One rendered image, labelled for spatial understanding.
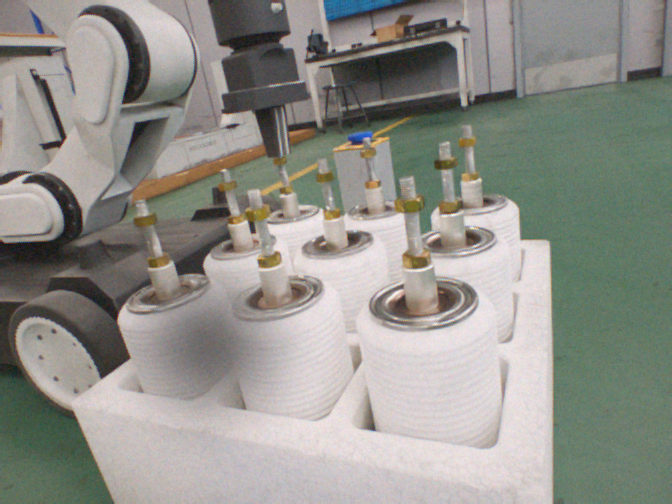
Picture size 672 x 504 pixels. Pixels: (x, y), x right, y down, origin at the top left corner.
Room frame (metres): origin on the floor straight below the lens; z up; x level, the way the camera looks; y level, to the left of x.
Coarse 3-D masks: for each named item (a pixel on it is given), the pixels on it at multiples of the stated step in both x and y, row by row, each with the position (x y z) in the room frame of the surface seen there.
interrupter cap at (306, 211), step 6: (282, 210) 0.63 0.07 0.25; (300, 210) 0.62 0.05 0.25; (306, 210) 0.61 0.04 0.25; (312, 210) 0.60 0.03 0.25; (318, 210) 0.59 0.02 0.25; (270, 216) 0.61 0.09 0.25; (276, 216) 0.61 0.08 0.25; (282, 216) 0.61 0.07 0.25; (300, 216) 0.58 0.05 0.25; (306, 216) 0.57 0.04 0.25; (312, 216) 0.58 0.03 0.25; (270, 222) 0.58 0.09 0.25; (276, 222) 0.57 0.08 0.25; (282, 222) 0.57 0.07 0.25; (288, 222) 0.56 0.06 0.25
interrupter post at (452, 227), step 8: (440, 216) 0.39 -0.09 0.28; (448, 216) 0.38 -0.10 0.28; (456, 216) 0.38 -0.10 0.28; (440, 224) 0.39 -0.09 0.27; (448, 224) 0.38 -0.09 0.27; (456, 224) 0.38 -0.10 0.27; (464, 224) 0.39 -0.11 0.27; (440, 232) 0.39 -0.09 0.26; (448, 232) 0.38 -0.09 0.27; (456, 232) 0.38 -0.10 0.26; (464, 232) 0.38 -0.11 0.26; (448, 240) 0.38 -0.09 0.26; (456, 240) 0.38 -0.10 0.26; (464, 240) 0.38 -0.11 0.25
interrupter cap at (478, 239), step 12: (468, 228) 0.41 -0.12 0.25; (480, 228) 0.40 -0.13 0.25; (432, 240) 0.40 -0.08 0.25; (468, 240) 0.39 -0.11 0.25; (480, 240) 0.38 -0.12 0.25; (492, 240) 0.37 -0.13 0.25; (432, 252) 0.37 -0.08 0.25; (444, 252) 0.36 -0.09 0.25; (456, 252) 0.36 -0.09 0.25; (468, 252) 0.35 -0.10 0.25; (480, 252) 0.35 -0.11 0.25
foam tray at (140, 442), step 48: (528, 240) 0.54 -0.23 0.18; (528, 288) 0.41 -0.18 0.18; (528, 336) 0.33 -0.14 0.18; (96, 384) 0.38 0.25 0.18; (528, 384) 0.27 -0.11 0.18; (96, 432) 0.35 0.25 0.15; (144, 432) 0.32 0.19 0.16; (192, 432) 0.29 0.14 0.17; (240, 432) 0.27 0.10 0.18; (288, 432) 0.27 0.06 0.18; (336, 432) 0.26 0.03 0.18; (528, 432) 0.23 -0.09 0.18; (144, 480) 0.33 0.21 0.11; (192, 480) 0.30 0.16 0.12; (240, 480) 0.28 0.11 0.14; (288, 480) 0.26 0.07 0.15; (336, 480) 0.24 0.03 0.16; (384, 480) 0.22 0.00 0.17; (432, 480) 0.21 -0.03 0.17; (480, 480) 0.20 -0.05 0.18; (528, 480) 0.19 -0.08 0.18
